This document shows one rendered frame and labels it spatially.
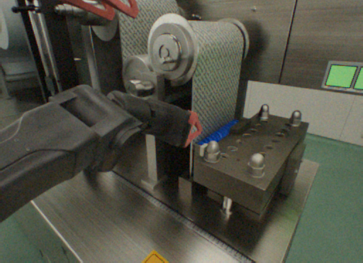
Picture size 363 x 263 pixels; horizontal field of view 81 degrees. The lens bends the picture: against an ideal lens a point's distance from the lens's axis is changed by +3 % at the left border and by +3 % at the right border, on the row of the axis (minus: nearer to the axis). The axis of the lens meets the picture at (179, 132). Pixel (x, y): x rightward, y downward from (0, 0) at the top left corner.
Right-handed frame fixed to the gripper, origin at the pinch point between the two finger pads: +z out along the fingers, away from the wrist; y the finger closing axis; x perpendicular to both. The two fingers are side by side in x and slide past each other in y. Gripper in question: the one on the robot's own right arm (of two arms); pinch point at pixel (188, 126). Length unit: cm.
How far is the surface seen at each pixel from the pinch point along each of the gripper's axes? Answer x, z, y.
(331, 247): -53, 140, 43
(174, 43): 15.1, -5.9, -5.7
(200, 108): 4.6, 5.8, -2.1
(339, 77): 23.4, 29.2, 19.9
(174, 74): 9.9, -2.3, -6.4
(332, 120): 45, 278, 9
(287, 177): -4.8, 21.3, 18.6
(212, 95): 8.8, 9.3, -2.4
